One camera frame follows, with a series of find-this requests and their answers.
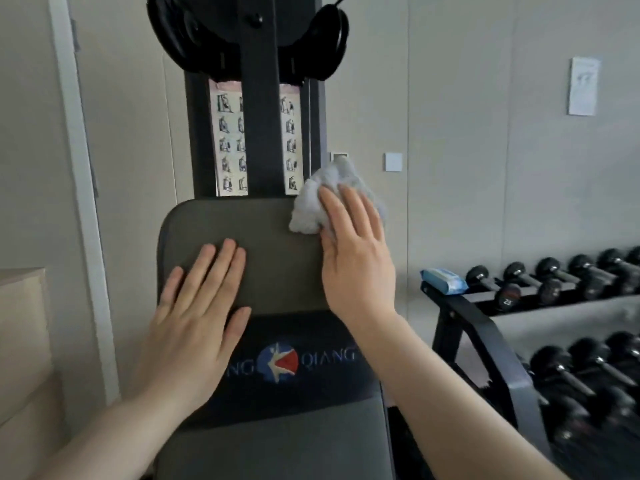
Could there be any exercise chart poster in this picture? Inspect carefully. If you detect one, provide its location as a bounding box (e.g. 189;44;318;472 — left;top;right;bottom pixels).
208;78;305;198

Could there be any white door frame strip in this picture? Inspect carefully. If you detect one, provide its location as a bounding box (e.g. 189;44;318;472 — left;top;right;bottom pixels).
47;0;121;391

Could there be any white paper notice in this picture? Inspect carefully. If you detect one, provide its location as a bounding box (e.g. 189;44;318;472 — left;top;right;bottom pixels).
567;56;601;117

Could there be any grey microfibre cloth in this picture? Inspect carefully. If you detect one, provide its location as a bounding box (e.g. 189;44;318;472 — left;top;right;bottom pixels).
288;157;389;235

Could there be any grey backrest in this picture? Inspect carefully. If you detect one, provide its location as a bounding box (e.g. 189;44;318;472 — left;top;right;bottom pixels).
152;197;396;480

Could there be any person's right forearm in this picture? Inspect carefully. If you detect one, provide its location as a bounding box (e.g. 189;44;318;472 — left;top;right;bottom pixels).
345;312;571;480

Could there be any blue wet wipes pack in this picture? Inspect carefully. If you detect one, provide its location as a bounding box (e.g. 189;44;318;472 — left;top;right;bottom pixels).
419;267;469;296

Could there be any black dumbbell rack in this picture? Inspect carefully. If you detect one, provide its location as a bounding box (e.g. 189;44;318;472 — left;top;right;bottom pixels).
421;279;640;455

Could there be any person's right hand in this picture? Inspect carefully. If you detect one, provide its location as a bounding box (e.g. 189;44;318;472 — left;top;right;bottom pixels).
317;183;399;328

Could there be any person's left hand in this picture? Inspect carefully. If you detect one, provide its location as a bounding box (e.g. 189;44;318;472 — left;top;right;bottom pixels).
132;238;253;411

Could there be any beige locker cabinet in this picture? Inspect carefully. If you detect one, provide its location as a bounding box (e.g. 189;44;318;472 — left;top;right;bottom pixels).
0;267;69;480

